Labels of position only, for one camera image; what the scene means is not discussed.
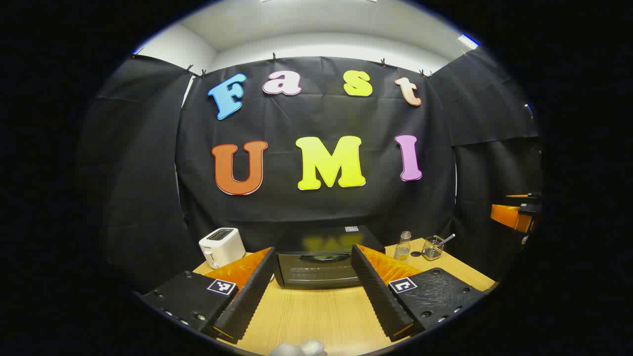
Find clear glass bottle yellow label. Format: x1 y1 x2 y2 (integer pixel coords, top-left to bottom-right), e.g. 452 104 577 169
394 231 412 261

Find black electric oven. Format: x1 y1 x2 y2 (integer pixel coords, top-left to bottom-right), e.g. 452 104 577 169
271 225 386 289

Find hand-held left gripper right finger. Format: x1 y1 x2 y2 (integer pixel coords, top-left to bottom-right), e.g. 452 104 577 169
350 243 488 343

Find metal wire cutlery holder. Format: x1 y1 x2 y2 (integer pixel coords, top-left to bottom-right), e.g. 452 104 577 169
422 235 445 261

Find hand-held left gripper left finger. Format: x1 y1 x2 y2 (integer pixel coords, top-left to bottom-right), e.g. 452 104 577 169
140 246 277 345

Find white toaster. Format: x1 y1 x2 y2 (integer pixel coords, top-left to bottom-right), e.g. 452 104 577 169
199 227 246 269

